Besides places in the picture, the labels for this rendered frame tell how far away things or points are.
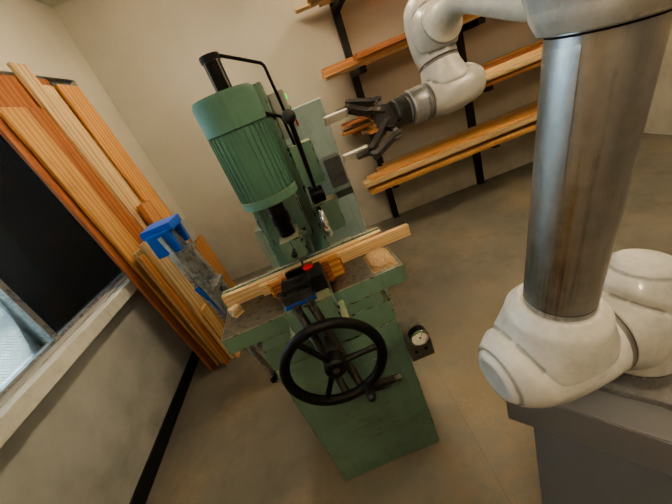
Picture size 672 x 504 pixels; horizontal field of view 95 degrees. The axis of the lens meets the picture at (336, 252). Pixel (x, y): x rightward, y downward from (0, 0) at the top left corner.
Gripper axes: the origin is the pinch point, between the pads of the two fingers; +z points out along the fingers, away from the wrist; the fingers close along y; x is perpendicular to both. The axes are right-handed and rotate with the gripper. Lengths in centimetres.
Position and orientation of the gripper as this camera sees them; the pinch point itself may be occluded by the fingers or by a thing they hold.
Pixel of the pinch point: (336, 138)
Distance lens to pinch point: 87.0
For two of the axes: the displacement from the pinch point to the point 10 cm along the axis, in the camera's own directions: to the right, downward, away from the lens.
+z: -9.2, 3.9, -0.1
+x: -1.3, -3.3, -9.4
